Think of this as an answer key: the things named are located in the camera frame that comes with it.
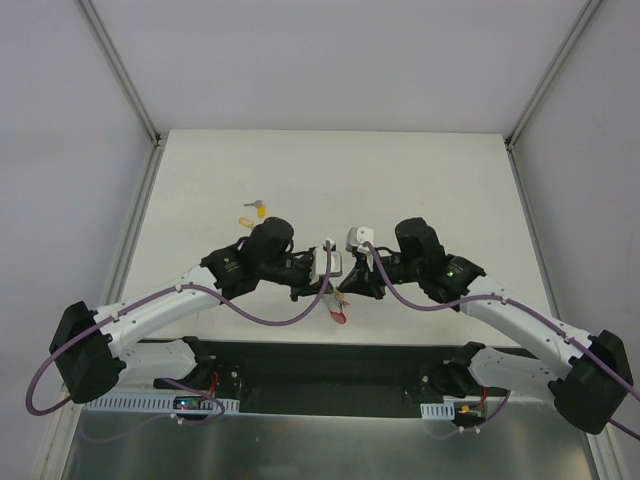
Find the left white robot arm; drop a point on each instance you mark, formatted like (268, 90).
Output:
(94, 349)

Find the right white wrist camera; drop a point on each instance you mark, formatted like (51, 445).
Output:
(356, 240)

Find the right aluminium frame post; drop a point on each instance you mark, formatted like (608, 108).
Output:
(578, 29)

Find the aluminium table rail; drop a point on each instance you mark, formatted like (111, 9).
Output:
(529, 219)
(121, 264)

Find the key with solid yellow tag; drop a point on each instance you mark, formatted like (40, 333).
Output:
(260, 207)

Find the left aluminium table rail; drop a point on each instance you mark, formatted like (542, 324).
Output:
(121, 264)

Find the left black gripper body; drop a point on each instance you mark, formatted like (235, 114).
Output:
(310, 276)

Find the aluminium frame post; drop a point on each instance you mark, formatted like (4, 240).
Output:
(578, 29)
(116, 65)

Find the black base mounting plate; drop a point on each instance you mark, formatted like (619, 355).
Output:
(379, 381)

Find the white cable duct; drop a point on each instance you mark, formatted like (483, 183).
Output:
(129, 402)
(444, 411)

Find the right aluminium table rail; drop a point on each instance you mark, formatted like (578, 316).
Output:
(529, 219)

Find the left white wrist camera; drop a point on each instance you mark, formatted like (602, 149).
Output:
(326, 260)

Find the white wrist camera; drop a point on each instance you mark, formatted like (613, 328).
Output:
(326, 260)
(356, 240)

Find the red handled key organizer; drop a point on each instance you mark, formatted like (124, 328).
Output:
(336, 304)

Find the key with yellow window tag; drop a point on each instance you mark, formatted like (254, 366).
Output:
(246, 222)

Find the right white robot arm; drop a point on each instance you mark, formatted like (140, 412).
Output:
(585, 377)

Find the left white cable duct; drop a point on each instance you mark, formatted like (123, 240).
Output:
(129, 402)

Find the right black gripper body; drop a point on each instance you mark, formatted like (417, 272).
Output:
(370, 276)

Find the left aluminium frame post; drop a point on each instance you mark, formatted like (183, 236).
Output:
(116, 65)

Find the right white cable duct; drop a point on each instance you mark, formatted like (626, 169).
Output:
(444, 411)

